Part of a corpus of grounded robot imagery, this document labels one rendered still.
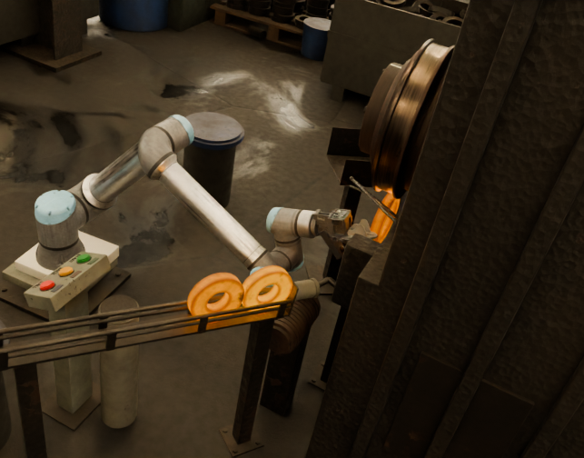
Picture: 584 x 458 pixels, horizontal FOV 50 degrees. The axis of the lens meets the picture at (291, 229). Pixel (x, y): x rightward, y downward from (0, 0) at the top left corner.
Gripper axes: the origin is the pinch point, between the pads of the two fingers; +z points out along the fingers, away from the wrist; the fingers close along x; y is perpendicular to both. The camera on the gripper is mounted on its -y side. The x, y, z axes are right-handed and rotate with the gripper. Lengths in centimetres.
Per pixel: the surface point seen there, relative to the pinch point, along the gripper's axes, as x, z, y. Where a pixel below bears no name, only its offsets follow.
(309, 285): -26.6, -10.6, -2.8
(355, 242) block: -12.4, -0.9, 5.4
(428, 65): 3, 18, 54
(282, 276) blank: -35.2, -13.7, 5.4
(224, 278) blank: -50, -23, 12
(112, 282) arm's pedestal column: -1, -120, -38
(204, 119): 83, -118, 5
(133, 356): -52, -63, -23
